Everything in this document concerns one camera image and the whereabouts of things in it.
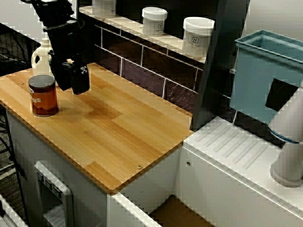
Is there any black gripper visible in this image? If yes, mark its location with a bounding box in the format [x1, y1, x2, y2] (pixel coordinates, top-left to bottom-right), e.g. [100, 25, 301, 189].
[49, 47, 90, 96]

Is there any cream shelf ledge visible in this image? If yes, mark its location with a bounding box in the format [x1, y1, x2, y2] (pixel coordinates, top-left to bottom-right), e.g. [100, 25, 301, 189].
[79, 6, 206, 64]

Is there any aluminium frame rail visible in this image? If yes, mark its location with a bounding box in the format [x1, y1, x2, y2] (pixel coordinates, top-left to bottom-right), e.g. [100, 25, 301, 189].
[0, 193, 27, 227]

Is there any dark tiled backsplash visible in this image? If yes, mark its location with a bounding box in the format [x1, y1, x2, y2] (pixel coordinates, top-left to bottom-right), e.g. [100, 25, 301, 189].
[79, 14, 237, 114]

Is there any white detergent bottle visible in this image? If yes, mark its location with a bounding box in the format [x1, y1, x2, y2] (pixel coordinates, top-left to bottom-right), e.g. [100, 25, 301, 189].
[31, 37, 54, 78]

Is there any grey dispenser panel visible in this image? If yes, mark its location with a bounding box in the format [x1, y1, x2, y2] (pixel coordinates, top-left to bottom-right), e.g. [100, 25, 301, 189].
[33, 161, 74, 227]

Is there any black hutch end panel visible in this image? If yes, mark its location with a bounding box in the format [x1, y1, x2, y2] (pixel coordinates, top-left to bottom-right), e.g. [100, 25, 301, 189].
[76, 0, 96, 65]

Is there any black hanging cable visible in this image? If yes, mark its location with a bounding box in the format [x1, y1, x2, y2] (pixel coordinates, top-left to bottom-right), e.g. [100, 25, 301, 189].
[0, 104, 30, 225]

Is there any orange beans can grey lid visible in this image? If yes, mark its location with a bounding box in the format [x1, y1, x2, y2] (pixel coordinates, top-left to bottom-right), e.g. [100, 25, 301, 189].
[27, 74, 59, 117]

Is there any white toy kitchen cabinet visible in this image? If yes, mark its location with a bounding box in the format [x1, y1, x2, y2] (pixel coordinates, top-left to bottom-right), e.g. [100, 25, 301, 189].
[4, 104, 303, 227]

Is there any teal plastic bin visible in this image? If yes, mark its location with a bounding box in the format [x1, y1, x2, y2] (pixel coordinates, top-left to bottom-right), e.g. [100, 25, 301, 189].
[231, 29, 303, 125]

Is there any dark upright panel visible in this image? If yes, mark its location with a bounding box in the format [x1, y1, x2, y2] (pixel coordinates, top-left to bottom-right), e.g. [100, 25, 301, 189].
[191, 0, 251, 132]

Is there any white labelled jar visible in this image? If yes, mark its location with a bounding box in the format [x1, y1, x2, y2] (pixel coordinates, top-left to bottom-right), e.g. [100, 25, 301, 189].
[91, 0, 117, 19]
[182, 17, 215, 59]
[142, 7, 168, 36]

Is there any white floor cable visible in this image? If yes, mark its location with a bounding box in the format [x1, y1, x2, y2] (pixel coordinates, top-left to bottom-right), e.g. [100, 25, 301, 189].
[0, 163, 15, 180]

